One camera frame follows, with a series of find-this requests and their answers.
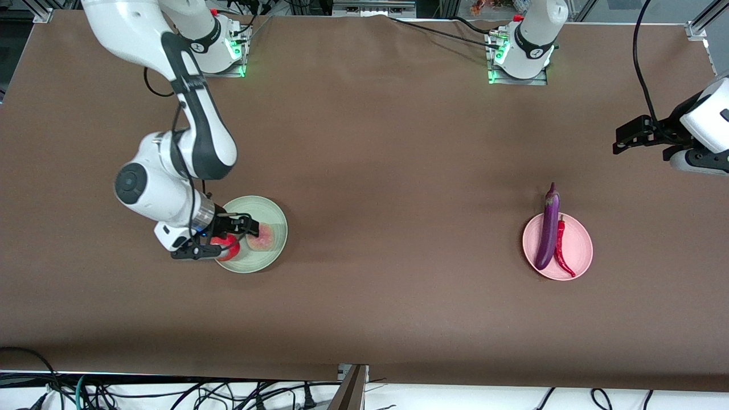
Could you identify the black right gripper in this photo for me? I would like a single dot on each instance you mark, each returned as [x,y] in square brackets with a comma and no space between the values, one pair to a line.
[222,224]

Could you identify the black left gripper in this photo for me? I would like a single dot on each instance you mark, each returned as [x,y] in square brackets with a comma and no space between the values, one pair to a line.
[670,126]

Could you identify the pink-green peach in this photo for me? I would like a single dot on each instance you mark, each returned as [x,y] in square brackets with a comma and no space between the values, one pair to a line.
[265,239]

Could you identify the red apple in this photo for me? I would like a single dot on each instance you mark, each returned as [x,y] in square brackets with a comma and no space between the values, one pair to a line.
[228,250]

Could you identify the long purple eggplant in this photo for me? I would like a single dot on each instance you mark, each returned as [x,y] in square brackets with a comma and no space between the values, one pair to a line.
[548,233]

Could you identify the red chili pepper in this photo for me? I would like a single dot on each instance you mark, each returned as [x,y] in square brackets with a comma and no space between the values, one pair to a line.
[561,250]

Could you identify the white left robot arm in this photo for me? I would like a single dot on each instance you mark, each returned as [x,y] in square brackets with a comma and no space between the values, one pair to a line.
[532,34]

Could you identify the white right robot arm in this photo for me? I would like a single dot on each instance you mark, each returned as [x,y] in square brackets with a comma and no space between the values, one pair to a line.
[142,34]

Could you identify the pale green plate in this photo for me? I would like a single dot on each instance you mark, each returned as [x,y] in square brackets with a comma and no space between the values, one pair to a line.
[267,208]

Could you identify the pink plate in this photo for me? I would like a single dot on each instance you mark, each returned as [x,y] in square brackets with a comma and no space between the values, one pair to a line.
[581,245]

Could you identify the brown table cover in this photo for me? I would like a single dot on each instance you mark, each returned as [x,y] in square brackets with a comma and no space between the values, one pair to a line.
[364,313]

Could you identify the orange background object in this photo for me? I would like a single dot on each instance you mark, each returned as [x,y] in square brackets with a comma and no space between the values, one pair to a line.
[481,5]

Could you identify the grey metal beam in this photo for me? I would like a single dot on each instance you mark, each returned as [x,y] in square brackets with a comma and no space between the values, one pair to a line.
[373,8]

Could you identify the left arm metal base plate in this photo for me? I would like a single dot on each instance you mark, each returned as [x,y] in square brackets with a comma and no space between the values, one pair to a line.
[529,81]

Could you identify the aluminium frame post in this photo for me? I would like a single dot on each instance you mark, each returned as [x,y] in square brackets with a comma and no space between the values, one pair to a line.
[44,16]
[697,28]

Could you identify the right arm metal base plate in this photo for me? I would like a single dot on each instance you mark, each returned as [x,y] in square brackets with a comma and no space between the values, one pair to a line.
[236,69]

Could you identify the grey metal bracket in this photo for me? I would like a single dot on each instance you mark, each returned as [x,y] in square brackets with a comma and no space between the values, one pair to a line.
[350,393]

